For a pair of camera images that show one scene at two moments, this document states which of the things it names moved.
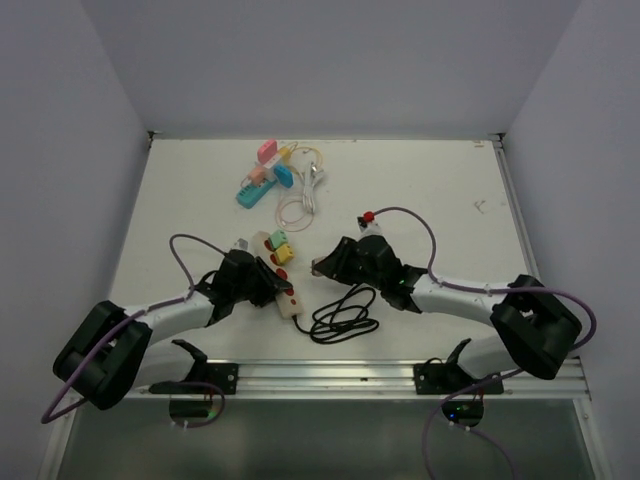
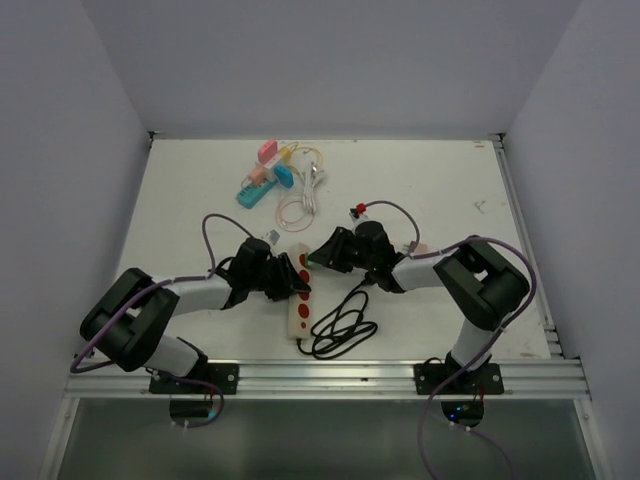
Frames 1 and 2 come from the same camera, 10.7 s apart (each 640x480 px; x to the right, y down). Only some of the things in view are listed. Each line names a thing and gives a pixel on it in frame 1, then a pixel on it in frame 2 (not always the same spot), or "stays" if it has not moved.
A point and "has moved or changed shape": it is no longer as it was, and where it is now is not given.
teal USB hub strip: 248,195 stays
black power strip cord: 347,317 has moved or changed shape
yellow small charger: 285,152 stays
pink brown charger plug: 315,262 → 421,247
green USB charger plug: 278,238 → 309,263
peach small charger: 257,175 stays
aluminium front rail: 345,381 stays
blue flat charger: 284,175 stays
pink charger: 267,151 stays
